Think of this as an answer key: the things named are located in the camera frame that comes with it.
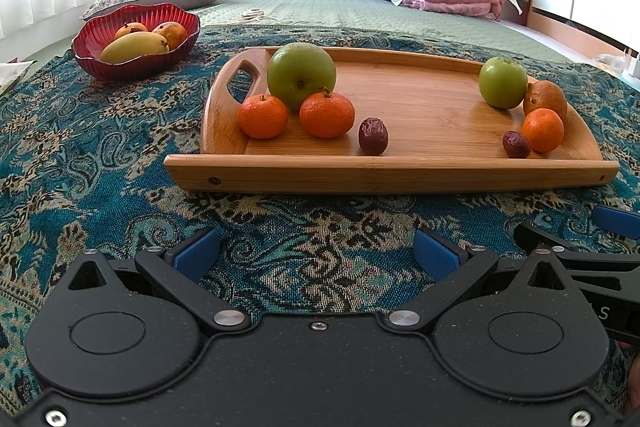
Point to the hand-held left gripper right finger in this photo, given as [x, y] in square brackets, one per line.
[434, 253]

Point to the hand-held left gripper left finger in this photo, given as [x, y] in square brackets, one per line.
[194, 252]

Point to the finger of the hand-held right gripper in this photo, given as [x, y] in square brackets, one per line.
[590, 244]
[617, 219]

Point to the small tangerine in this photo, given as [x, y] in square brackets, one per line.
[543, 131]
[262, 117]
[326, 116]

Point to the red date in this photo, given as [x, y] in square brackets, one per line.
[516, 145]
[372, 137]

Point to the large orange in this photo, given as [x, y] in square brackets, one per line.
[549, 96]

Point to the wooden tray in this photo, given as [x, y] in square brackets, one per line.
[425, 107]

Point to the white plug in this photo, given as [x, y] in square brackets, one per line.
[635, 64]

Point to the green apple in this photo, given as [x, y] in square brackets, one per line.
[501, 83]
[300, 72]

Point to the yellow mango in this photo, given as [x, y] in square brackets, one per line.
[132, 48]

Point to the orange mango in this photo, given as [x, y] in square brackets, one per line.
[172, 34]
[131, 30]

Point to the red ribbed bowl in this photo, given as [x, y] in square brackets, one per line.
[90, 57]

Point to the green quilted mat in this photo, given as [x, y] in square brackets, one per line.
[350, 14]

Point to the white plastic bag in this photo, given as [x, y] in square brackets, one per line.
[12, 74]

